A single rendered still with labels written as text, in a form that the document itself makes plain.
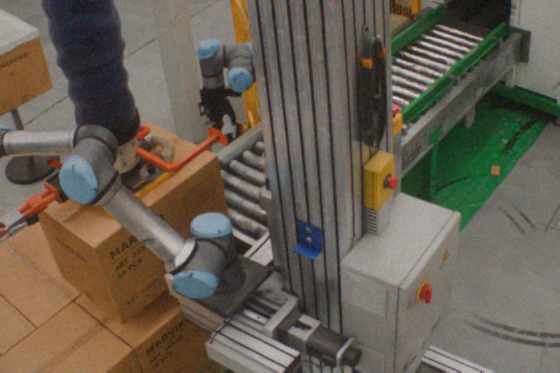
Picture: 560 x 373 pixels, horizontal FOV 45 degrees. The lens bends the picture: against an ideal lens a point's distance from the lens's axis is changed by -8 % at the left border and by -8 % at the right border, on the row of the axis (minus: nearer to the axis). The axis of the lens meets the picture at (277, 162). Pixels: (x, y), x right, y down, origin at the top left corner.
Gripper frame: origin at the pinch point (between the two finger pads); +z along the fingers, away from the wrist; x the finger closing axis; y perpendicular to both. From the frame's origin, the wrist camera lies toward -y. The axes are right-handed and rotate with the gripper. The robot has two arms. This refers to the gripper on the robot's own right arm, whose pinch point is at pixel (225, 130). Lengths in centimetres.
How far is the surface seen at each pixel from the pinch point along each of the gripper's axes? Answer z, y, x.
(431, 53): 64, -191, -28
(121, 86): -27.3, 27.4, -16.3
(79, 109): -22, 40, -25
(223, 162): 63, -43, -55
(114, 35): -46, 27, -14
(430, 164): 90, -127, 9
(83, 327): 67, 66, -29
